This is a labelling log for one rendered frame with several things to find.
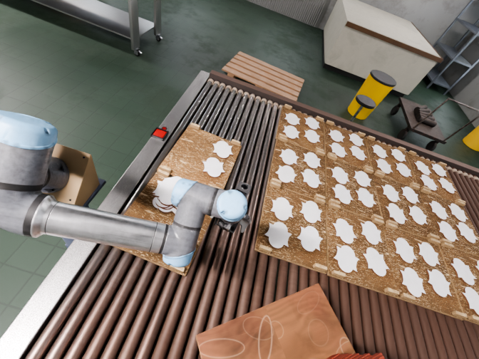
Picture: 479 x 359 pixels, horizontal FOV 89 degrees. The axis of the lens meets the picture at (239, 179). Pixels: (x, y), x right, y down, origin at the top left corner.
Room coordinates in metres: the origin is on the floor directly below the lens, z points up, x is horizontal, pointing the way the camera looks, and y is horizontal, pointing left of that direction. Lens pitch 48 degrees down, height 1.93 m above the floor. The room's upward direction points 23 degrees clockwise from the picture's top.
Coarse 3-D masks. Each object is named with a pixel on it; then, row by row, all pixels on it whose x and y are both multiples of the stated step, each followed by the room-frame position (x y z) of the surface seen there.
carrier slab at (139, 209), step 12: (156, 180) 0.67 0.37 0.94; (144, 192) 0.58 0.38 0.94; (132, 204) 0.50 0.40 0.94; (144, 204) 0.52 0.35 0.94; (132, 216) 0.45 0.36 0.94; (144, 216) 0.47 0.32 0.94; (156, 216) 0.50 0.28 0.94; (168, 216) 0.52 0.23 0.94; (204, 228) 0.53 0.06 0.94; (132, 252) 0.31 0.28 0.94; (144, 252) 0.33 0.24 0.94
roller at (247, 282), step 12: (276, 120) 1.60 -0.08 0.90; (276, 132) 1.43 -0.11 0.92; (264, 180) 0.97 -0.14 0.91; (264, 192) 0.88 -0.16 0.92; (252, 240) 0.58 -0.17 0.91; (252, 252) 0.52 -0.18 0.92; (252, 264) 0.47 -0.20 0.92; (252, 276) 0.42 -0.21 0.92; (240, 300) 0.31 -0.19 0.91; (240, 312) 0.27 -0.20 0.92
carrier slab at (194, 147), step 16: (192, 128) 1.12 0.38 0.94; (176, 144) 0.95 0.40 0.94; (192, 144) 1.00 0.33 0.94; (208, 144) 1.05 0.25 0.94; (176, 160) 0.83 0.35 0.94; (192, 160) 0.88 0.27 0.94; (224, 160) 0.97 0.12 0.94; (192, 176) 0.78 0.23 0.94; (208, 176) 0.82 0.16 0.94; (224, 176) 0.86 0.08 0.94
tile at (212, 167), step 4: (208, 160) 0.91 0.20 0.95; (212, 160) 0.93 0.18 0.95; (216, 160) 0.94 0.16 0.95; (204, 164) 0.88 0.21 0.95; (208, 164) 0.89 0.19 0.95; (212, 164) 0.90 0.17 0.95; (216, 164) 0.91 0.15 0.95; (220, 164) 0.92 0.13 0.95; (208, 168) 0.86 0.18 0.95; (212, 168) 0.87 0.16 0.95; (216, 168) 0.88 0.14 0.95; (220, 168) 0.89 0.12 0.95; (208, 172) 0.83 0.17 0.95; (212, 172) 0.84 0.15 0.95; (216, 172) 0.85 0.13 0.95; (220, 172) 0.87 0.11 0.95; (224, 172) 0.88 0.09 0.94; (212, 176) 0.82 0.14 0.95; (216, 176) 0.83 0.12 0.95
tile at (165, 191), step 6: (168, 180) 0.64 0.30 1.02; (174, 180) 0.65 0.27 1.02; (162, 186) 0.60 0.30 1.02; (168, 186) 0.61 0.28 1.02; (174, 186) 0.62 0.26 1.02; (162, 192) 0.57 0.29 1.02; (168, 192) 0.58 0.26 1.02; (162, 198) 0.54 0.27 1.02; (168, 198) 0.55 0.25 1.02; (168, 204) 0.52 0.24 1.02
